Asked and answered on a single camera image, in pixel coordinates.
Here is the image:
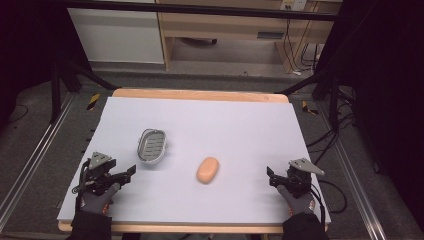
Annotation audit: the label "wooden desk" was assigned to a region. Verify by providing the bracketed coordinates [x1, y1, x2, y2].
[155, 0, 344, 74]

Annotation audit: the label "black floor cables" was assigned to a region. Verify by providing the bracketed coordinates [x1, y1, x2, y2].
[305, 96, 359, 166]

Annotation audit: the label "metal floor rail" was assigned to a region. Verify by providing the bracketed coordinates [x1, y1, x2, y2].
[318, 99, 389, 240]
[0, 93, 78, 231]

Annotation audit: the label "black metal frame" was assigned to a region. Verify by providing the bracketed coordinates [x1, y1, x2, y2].
[49, 0, 354, 131]

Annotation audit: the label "yellow black hazard tape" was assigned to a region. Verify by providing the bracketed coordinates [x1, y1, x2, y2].
[86, 93, 101, 111]
[301, 100, 319, 116]

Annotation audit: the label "hanging black cables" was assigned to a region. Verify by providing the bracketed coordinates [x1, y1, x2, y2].
[283, 3, 323, 76]

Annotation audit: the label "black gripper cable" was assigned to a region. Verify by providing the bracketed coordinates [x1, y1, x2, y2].
[71, 159, 92, 211]
[309, 179, 348, 228]

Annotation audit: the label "white cabinet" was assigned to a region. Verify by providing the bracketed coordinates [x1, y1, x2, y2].
[67, 7, 166, 65]

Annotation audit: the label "metal soap dish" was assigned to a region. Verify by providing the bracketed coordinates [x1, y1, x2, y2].
[136, 128, 169, 164]

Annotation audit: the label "person's right hand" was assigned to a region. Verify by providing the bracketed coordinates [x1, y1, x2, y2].
[276, 184, 316, 217]

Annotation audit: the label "white table mat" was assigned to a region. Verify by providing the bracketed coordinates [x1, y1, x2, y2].
[56, 96, 332, 225]

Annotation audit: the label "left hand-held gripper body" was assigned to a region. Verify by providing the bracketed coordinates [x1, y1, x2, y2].
[80, 151, 129, 196]

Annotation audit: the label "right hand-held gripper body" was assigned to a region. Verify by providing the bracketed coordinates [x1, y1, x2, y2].
[283, 157, 326, 198]

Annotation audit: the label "person's left hand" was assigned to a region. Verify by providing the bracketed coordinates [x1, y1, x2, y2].
[76, 182, 122, 216]

